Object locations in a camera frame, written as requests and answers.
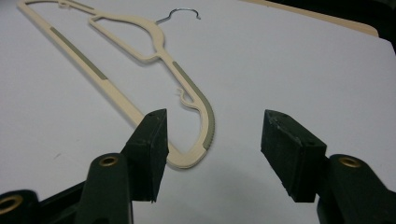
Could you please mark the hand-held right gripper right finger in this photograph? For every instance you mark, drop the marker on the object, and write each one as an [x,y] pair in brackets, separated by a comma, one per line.
[295,155]

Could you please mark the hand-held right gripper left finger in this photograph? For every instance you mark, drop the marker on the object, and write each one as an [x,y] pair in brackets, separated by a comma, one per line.
[146,155]

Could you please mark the beige plastic clothes hanger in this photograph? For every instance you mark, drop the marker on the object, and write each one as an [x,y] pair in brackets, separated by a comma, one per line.
[93,70]

